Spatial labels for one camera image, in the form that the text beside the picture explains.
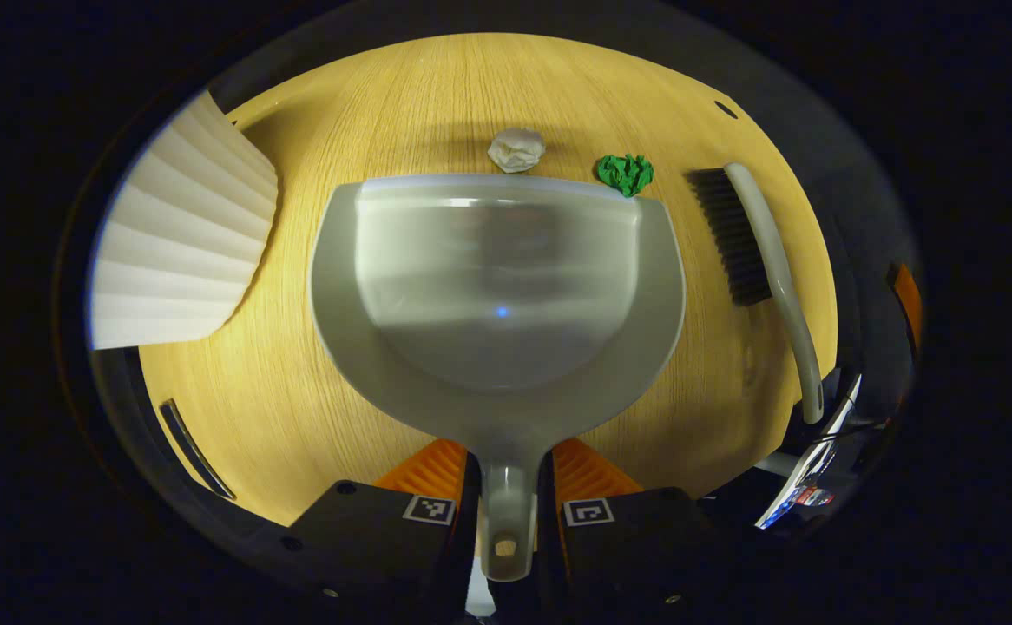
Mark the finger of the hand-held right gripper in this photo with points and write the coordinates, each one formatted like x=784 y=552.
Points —
x=909 y=299

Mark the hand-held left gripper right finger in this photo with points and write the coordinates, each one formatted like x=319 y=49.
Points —
x=636 y=547

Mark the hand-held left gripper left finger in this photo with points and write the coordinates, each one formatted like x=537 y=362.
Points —
x=358 y=538

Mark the small grey broom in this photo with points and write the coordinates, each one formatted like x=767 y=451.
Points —
x=775 y=260

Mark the white plastic dustpan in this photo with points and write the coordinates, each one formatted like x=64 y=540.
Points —
x=497 y=312

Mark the green paper ball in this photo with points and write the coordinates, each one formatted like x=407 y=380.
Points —
x=624 y=174

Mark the white ribbed garbage bin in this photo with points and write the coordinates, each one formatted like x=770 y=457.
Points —
x=180 y=252

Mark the white paper ball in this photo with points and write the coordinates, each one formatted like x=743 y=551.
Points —
x=516 y=150

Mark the white and blue printed card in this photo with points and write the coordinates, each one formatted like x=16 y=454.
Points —
x=805 y=486

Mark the silver metal bar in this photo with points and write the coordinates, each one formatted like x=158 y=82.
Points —
x=198 y=451

